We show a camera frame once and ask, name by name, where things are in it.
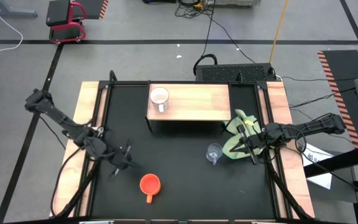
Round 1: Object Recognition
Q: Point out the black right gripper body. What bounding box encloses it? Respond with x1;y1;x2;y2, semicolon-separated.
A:
237;123;273;166

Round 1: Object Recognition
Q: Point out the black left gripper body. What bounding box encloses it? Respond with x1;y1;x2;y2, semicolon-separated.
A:
106;139;135;182

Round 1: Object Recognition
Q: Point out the clear glass cup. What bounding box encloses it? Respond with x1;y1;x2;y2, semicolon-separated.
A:
206;142;224;166

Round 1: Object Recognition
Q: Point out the orange mug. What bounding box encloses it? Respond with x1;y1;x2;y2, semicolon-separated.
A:
139;173;162;205

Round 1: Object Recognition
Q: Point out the white grey patterned mug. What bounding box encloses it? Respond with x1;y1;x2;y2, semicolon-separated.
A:
149;86;170;113

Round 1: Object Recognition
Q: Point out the wooden shelf with black legs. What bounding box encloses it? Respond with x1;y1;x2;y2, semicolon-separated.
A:
145;83;232;134

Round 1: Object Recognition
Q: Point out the light green cloth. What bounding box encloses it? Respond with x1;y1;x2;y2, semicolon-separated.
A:
221;108;265;161

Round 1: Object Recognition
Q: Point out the black computer case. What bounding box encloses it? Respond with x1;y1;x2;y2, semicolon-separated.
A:
194;63;277;83

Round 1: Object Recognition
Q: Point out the white paper sheet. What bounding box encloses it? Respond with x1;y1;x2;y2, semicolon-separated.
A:
298;142;335;190

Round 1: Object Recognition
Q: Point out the black crossbar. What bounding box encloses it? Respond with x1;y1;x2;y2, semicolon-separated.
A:
303;145;358;179

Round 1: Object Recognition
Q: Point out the large black striped-edge mat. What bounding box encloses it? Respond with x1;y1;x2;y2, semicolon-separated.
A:
317;49;358;150

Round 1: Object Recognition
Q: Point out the small black striped-edge mat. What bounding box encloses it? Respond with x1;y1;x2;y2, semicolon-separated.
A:
82;0;109;20

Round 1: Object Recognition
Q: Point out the red black step stool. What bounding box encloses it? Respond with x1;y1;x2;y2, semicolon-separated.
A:
45;0;88;44

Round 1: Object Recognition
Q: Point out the grey desk foot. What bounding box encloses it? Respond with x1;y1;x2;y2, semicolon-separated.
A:
0;0;39;19

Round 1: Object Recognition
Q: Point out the black left arm cable bundle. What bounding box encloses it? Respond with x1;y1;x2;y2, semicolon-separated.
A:
50;146;103;218

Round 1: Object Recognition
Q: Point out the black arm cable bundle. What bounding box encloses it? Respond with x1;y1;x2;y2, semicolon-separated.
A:
264;146;315;220
50;146;103;218

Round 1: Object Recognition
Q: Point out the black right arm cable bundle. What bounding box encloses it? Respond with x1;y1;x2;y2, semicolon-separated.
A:
264;146;315;220

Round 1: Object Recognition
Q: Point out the slanted black floor cable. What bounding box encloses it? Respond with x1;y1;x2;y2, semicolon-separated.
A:
289;88;357;109

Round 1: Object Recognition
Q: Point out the black aluminium table frame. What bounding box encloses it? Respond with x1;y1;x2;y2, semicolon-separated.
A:
87;70;291;224

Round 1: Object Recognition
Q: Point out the long black floor cable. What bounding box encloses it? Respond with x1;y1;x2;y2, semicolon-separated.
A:
277;73;358;83

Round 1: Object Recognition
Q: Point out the thick black looped cable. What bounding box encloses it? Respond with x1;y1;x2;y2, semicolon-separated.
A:
193;53;219;76

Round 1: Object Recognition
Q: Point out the yellow floor cable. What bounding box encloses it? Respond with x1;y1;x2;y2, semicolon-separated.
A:
268;0;290;65

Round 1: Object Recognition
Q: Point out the thin black floor cable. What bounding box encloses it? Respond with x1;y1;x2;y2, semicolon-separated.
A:
202;9;257;64

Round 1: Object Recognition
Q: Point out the tangled black cable pile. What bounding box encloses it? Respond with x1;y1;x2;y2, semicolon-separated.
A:
174;0;216;19

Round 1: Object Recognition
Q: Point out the white floor cable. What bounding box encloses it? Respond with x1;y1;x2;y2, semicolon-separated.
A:
0;0;24;52

